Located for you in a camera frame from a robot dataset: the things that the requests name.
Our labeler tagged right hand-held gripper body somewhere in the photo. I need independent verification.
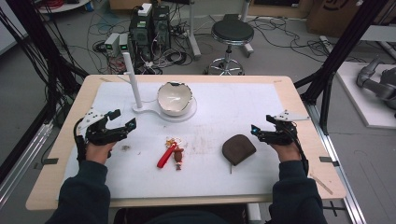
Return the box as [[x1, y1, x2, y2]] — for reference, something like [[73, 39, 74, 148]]
[[260, 109, 311, 147]]

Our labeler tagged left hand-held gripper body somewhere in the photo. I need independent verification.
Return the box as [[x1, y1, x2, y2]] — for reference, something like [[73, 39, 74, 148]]
[[77, 107, 129, 147]]

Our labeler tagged person's right hand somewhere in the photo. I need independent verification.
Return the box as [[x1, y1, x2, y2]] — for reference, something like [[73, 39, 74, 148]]
[[270, 140, 302, 162]]

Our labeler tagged person's left hand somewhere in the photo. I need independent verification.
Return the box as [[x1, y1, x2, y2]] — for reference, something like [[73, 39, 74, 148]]
[[85, 140, 118, 165]]

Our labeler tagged brown coin pouch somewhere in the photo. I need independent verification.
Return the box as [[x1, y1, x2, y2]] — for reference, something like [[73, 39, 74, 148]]
[[221, 133, 258, 167]]

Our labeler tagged white stand with pole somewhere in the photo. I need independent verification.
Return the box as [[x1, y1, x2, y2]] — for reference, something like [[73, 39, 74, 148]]
[[121, 51, 198, 123]]

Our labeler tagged white eggshell-shaped bowl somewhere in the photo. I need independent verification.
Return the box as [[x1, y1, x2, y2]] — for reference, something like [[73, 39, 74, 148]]
[[157, 81, 194, 118]]

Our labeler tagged white table mat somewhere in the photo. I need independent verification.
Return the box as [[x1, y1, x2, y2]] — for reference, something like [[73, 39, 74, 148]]
[[56, 81, 285, 200]]

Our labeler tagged small grey power box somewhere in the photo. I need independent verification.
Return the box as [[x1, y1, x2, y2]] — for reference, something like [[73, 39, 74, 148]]
[[118, 33, 130, 52], [104, 32, 121, 58]]

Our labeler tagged black computer tower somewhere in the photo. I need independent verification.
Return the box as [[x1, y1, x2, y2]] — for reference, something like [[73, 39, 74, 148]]
[[152, 5, 172, 50], [128, 3, 154, 63]]

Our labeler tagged white floor board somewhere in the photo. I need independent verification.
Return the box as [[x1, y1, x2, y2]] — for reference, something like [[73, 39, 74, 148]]
[[336, 61, 396, 130]]

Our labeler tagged black round stool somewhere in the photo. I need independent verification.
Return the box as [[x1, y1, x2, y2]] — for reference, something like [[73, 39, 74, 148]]
[[205, 19, 255, 77]]

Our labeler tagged person's lap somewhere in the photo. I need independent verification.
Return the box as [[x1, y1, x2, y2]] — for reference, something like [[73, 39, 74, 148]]
[[113, 206, 250, 224]]

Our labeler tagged cardboard box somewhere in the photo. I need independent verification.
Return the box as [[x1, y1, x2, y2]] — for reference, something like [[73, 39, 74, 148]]
[[305, 0, 396, 39]]

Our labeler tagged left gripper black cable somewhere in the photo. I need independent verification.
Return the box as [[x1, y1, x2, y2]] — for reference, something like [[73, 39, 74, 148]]
[[73, 117, 88, 164]]

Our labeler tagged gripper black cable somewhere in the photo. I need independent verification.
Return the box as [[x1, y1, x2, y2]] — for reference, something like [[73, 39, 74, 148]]
[[288, 125, 310, 177], [73, 117, 88, 164]]

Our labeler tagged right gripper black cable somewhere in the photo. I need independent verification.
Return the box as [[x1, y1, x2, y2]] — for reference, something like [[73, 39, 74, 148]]
[[288, 125, 310, 177]]

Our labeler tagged red strap keychain with figure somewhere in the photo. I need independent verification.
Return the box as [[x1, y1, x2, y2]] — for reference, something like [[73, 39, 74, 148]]
[[156, 137, 185, 172]]

